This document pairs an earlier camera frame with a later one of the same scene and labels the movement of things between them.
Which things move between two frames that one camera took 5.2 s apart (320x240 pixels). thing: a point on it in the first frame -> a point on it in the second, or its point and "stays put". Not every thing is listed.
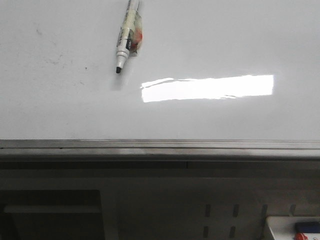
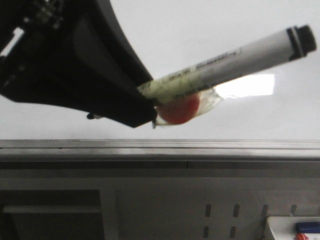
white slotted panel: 202,208 stays put
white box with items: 283,228 stays put
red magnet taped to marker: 134,36 -> 183,109
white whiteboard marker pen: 122,47 -> 287,44
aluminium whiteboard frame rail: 157,154 stays put
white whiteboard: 245,70 stays put
